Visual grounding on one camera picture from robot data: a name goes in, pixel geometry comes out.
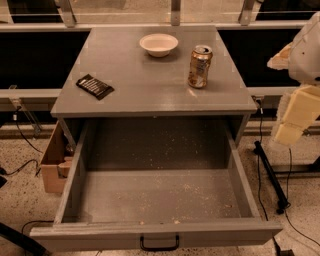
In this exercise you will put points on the open grey top drawer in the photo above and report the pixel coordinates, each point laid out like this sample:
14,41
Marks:
206,202

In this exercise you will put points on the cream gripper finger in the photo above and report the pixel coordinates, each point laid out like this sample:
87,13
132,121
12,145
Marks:
280,61
296,112

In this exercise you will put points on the grey cabinet table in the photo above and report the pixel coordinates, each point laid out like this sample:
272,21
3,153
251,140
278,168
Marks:
153,114

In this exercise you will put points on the black rxbar chocolate bar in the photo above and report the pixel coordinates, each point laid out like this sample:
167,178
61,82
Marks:
94,87

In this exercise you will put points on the black drawer handle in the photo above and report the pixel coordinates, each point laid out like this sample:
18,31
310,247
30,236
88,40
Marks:
158,244

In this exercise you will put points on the gold soda can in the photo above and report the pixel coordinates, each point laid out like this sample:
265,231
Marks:
199,66

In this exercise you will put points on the metal window railing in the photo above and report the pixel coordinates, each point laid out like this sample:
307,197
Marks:
87,14

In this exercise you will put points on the cardboard box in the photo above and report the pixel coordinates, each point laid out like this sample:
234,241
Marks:
56,162

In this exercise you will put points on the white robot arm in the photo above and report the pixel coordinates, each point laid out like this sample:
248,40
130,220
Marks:
304,58

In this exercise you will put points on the black stand leg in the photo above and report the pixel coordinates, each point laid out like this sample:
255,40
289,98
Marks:
282,199

